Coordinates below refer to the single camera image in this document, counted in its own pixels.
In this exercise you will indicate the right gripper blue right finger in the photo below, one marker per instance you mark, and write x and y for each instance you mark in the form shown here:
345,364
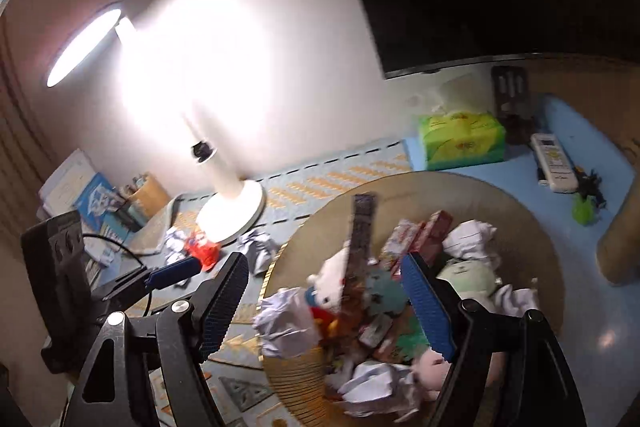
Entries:
427,307

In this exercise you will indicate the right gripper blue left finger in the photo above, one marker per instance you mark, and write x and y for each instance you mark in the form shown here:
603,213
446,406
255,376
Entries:
214,304

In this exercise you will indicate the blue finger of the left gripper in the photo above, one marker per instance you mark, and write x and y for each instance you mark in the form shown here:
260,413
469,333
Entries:
173,274

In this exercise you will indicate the orange snack packet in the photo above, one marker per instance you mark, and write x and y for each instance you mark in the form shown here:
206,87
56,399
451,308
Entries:
200,247

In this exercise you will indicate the three-bear plush toy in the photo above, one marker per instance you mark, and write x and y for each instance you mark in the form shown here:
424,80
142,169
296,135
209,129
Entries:
431,370

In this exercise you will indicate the paper pile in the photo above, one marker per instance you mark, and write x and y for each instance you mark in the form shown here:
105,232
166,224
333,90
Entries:
285,325

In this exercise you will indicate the red french fries plush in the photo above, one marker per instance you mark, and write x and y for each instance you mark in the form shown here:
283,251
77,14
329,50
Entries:
342,325

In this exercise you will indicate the hello kitty white plush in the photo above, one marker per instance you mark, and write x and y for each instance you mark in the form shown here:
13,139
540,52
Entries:
325,288

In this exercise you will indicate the white paper ball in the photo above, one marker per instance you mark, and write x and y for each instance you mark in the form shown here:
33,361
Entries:
174,245

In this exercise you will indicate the teal plastic star toy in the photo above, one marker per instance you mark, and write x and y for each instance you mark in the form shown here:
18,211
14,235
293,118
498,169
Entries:
384,294

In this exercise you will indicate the green-headed plush toy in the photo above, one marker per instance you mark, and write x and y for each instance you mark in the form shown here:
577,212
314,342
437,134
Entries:
471,278

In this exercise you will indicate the patterned blue woven mat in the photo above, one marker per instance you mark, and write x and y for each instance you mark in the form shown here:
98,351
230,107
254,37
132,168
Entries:
234,374

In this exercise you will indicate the cardboard pen holder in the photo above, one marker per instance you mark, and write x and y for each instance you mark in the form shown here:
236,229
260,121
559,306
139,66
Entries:
149,196

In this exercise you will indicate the white desk lamp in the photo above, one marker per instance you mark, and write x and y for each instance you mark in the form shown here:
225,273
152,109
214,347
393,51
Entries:
163,116

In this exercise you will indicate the blue study book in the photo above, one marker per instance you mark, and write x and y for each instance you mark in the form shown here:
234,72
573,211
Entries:
98,199

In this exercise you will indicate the woven golden basket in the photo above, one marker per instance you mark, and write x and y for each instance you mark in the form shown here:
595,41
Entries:
505,371

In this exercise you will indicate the white paper stack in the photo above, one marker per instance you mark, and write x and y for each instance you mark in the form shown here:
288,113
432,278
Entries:
66,183

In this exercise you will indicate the green tissue box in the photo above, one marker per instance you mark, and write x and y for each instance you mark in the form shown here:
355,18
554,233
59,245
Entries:
461,139

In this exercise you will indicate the white remote control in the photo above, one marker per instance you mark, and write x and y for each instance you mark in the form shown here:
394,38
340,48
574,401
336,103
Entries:
554,163

